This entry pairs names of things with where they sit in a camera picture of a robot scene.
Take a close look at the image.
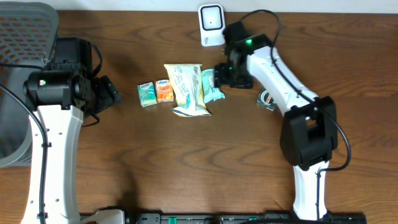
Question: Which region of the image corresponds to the mint green wipes pack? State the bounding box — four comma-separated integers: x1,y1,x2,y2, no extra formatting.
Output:
201,69,225,103

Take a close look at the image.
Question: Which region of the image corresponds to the teal tissue box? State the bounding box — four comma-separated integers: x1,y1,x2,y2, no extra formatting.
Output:
137,82,157,108

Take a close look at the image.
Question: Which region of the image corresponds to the cream snack bag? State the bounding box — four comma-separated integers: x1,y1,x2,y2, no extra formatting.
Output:
164,63,211,117

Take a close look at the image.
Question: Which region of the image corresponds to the orange small packet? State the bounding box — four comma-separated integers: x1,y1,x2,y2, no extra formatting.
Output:
155,80,174,103

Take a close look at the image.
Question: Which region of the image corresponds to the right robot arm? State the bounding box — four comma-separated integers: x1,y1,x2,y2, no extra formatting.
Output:
215,21,338,220

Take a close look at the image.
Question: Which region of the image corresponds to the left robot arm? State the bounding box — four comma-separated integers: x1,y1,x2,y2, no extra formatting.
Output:
22,37,128,224

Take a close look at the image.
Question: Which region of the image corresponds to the white barcode scanner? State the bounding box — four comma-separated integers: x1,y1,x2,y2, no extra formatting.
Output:
198,4,226,47

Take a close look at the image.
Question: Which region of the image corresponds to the dark grey plastic basket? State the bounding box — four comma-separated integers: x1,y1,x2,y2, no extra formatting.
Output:
1,1,59,167

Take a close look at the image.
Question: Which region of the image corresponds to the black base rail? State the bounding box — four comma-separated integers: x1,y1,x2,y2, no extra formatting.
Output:
79,205,368,224

